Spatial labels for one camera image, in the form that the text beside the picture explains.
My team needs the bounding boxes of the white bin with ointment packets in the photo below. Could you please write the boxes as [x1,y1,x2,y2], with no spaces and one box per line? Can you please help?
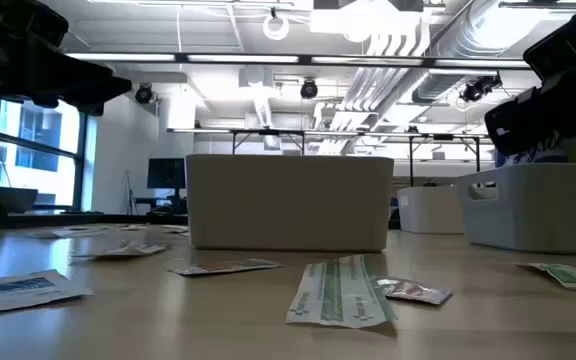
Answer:
[186,153,395,253]

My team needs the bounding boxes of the orange and silver ointment packet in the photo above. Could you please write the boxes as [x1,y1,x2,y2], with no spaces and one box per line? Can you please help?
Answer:
[376,277,453,306]

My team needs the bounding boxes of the blue and white wipe packet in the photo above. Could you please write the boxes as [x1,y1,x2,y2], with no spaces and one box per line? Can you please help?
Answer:
[0,269,94,316]
[71,241,139,260]

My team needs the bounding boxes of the black computer monitor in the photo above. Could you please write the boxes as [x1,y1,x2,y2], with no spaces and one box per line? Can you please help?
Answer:
[146,157,187,211]

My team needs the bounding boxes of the black aluminium table frame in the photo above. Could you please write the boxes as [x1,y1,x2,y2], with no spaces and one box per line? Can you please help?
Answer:
[0,183,190,232]

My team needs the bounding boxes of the large window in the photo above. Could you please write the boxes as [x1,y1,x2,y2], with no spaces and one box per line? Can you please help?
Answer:
[0,97,92,211]

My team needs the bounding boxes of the black round overhead camera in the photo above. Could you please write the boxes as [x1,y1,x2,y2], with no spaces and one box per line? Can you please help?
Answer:
[299,78,320,101]
[134,82,158,106]

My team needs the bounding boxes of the white bin with bandage strips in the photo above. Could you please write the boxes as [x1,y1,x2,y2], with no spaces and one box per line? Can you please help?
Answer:
[455,163,576,255]

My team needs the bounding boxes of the black overhead camera with cables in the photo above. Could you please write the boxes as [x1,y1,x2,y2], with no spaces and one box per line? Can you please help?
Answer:
[459,72,503,104]

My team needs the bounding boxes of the black background rig frame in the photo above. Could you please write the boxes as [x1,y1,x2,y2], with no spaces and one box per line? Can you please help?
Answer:
[407,132,484,187]
[227,128,309,156]

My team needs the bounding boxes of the white bin with wipe packets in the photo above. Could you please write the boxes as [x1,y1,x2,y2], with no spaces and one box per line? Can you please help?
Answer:
[396,185,465,235]

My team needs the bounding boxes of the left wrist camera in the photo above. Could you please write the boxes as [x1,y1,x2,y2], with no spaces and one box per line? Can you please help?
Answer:
[0,0,69,56]

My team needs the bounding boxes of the white ring lamp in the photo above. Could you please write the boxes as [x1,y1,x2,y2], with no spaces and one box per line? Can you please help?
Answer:
[261,12,291,42]

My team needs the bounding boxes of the overhead light bar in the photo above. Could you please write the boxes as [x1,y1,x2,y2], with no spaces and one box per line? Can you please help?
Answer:
[65,51,532,70]

